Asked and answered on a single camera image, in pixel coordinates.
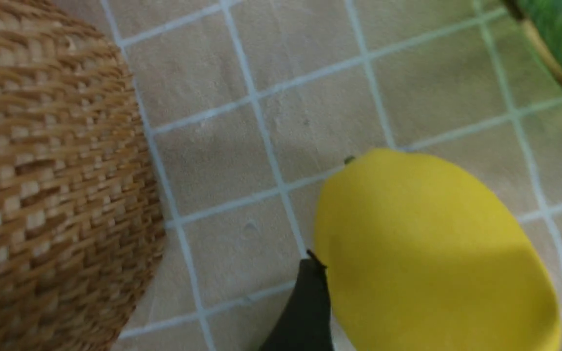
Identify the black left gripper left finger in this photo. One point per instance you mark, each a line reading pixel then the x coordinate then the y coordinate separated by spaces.
pixel 305 322

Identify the yellow toy lemon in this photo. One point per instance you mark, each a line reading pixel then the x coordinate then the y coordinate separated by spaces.
pixel 421 256

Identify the woven rattan basket green lining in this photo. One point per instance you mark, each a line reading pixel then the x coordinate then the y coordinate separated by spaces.
pixel 81 227

